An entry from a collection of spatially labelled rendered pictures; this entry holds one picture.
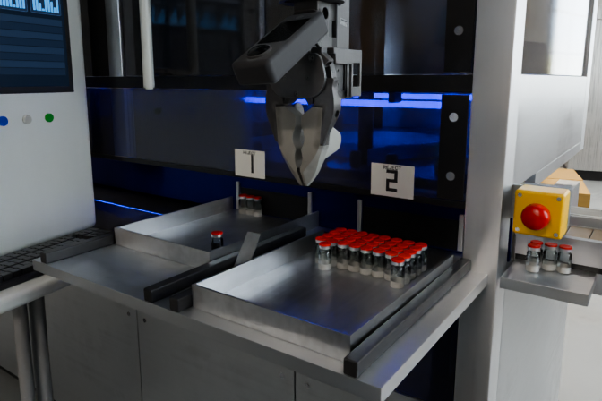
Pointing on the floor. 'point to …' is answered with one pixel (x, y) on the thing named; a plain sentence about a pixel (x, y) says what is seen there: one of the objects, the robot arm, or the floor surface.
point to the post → (491, 164)
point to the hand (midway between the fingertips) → (300, 174)
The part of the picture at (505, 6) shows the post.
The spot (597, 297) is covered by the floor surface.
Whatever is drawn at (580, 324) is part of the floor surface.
